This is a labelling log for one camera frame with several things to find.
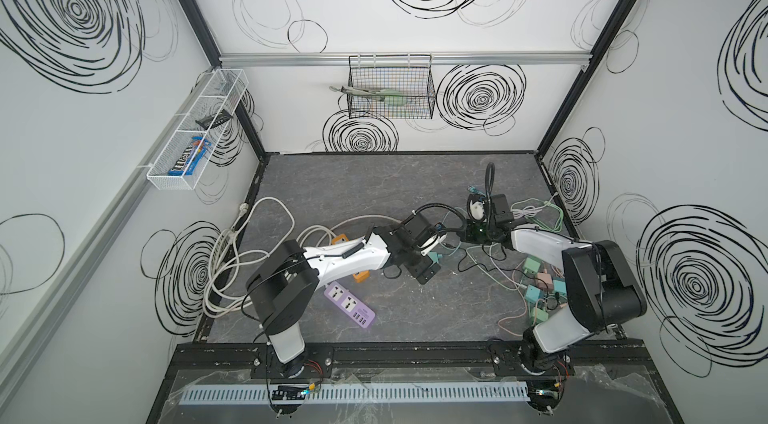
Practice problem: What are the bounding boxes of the light green cable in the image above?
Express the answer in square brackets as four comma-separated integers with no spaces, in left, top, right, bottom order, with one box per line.
[509,195,568,233]

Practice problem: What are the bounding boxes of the white wire wall basket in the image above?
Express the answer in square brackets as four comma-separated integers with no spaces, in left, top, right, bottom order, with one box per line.
[146,68,248,191]

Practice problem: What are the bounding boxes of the black wire wall basket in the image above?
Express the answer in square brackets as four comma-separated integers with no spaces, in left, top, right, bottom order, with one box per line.
[344,53,437,120]

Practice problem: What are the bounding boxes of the grey slotted cable duct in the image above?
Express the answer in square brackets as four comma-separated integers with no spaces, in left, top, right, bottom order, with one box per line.
[179,382,530,406]

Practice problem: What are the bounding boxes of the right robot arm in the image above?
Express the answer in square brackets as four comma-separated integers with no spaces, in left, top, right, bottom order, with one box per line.
[462,193,648,375]

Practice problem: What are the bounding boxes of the metal tongs in basket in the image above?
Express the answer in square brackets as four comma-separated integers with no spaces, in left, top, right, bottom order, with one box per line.
[329,86,408,106]

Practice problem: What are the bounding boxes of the blue candy packet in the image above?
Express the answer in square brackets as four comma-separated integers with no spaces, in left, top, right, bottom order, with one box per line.
[167,136,210,177]

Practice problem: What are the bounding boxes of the purple power strip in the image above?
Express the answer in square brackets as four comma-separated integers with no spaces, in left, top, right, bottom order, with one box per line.
[324,281,376,329]

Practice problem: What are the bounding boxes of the black remote control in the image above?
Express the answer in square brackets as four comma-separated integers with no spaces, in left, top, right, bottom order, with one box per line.
[195,109,232,130]

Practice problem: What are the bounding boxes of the teal plug adapter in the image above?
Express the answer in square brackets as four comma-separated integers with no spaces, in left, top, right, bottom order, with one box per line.
[428,252,442,264]

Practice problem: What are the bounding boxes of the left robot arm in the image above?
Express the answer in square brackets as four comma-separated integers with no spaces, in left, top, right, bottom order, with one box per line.
[246,214,450,365]

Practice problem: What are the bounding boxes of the orange power strip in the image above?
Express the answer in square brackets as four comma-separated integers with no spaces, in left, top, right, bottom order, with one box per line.
[330,233,371,283]

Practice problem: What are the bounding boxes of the white power cords bundle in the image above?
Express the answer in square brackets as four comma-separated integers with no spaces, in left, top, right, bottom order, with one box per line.
[202,196,403,320]

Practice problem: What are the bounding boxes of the black cable with plug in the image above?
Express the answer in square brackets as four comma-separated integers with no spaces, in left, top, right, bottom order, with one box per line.
[455,243,511,275]

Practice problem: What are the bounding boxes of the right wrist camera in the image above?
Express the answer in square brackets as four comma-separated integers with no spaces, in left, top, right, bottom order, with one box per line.
[466,194,489,224]

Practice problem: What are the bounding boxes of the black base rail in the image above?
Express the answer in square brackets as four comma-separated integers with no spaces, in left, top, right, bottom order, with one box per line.
[168,339,652,378]

